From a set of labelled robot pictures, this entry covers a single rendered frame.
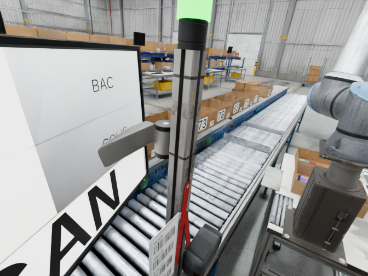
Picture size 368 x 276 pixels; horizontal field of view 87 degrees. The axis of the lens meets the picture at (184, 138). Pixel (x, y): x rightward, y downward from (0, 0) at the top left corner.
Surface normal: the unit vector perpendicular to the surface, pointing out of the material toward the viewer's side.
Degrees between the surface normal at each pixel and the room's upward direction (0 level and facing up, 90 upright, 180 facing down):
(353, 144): 71
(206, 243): 8
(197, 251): 8
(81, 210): 86
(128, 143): 90
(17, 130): 86
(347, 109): 93
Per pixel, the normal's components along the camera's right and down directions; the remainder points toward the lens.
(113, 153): 0.86, 0.27
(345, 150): -0.76, -0.12
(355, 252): 0.07, -0.91
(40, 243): 0.96, 0.11
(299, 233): -0.51, 0.33
